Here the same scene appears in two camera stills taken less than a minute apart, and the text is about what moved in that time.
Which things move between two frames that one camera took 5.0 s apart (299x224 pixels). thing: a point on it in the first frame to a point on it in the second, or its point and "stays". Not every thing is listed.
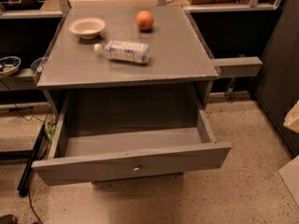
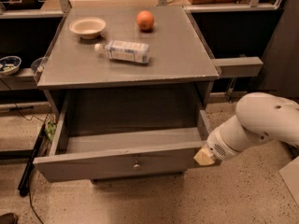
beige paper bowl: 87,27 stays
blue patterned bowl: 9,65 stays
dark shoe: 8,219 stays
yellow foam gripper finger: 291,119 to 219,148
